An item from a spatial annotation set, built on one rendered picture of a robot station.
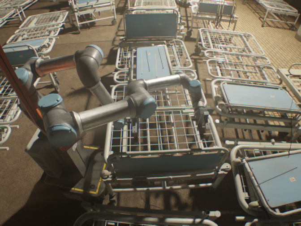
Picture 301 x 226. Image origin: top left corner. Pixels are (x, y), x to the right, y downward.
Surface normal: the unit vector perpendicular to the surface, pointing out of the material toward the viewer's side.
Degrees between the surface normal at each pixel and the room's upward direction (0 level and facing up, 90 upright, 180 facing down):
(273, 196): 5
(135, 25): 90
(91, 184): 0
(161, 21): 90
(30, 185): 0
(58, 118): 9
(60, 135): 89
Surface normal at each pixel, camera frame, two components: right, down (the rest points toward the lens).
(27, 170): 0.00, -0.68
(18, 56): 0.07, 0.73
